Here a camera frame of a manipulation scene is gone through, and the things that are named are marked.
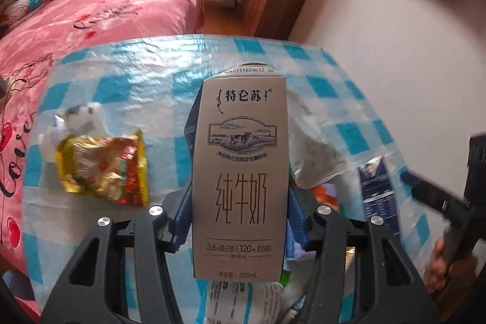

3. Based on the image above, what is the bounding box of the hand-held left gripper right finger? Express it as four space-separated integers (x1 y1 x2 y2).
289 175 437 324

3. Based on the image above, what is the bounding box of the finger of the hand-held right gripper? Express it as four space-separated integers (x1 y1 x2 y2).
402 171 474 223

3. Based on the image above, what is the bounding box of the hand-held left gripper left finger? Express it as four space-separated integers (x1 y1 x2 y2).
42 178 195 324

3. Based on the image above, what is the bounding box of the grey milk carton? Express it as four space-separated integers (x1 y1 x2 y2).
185 62 290 281

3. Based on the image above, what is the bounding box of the person's right hand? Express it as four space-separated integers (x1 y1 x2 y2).
423 236 480 295

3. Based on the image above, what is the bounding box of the orange snack wrapper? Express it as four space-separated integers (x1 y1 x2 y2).
313 183 339 211

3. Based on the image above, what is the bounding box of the blue milk carton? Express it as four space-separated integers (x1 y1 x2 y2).
358 157 402 234

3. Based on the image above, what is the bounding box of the silver foil bag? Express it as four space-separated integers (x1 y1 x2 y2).
286 89 348 190

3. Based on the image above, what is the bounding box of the yellow red snack wrapper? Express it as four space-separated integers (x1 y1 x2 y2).
55 130 149 207

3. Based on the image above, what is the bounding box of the blue checkered tablecloth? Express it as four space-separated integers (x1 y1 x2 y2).
21 33 471 324

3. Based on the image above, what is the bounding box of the white crumpled wrapper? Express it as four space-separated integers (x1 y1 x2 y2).
38 102 109 162

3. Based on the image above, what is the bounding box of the pink bed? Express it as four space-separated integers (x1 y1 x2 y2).
0 0 206 279

